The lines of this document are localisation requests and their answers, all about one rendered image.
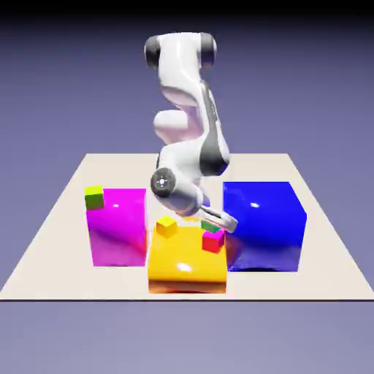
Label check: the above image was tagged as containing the small lime green cube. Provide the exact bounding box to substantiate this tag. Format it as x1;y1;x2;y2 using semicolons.
83;185;105;211

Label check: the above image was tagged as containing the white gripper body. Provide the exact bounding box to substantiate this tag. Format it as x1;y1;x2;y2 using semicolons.
194;204;239;234

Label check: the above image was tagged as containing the large orange box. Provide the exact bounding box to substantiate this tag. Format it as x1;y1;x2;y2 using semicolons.
148;215;228;295

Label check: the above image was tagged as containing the small yellow cube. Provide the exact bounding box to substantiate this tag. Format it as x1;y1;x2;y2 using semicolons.
155;215;178;239

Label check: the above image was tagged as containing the large blue box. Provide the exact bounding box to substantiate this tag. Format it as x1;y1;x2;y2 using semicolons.
222;180;308;273

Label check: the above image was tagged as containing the small red cube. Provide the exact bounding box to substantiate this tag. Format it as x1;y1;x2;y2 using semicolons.
202;229;226;254

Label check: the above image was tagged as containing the large magenta box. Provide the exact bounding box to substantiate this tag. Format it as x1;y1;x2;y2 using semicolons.
85;188;148;268

